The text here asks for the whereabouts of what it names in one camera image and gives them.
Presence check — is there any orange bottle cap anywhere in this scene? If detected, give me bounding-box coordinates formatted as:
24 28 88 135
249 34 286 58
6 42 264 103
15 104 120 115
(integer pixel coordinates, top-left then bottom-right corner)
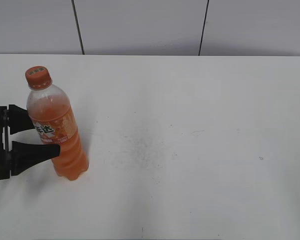
25 66 52 90

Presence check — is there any orange soda plastic bottle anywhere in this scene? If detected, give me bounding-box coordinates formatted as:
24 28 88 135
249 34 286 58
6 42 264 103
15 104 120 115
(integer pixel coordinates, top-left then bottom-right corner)
27 81 89 181

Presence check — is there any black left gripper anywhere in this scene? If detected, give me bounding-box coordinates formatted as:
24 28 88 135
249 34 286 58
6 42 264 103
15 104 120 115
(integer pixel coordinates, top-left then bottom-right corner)
0 104 61 180

